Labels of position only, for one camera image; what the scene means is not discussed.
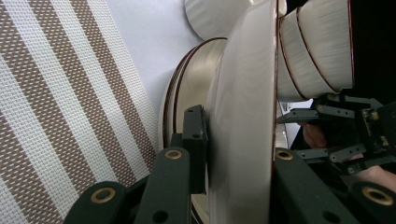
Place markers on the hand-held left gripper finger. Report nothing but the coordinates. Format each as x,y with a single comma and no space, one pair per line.
196,149

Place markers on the brown white striped placemat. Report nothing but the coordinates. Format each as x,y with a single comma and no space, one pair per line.
46,93

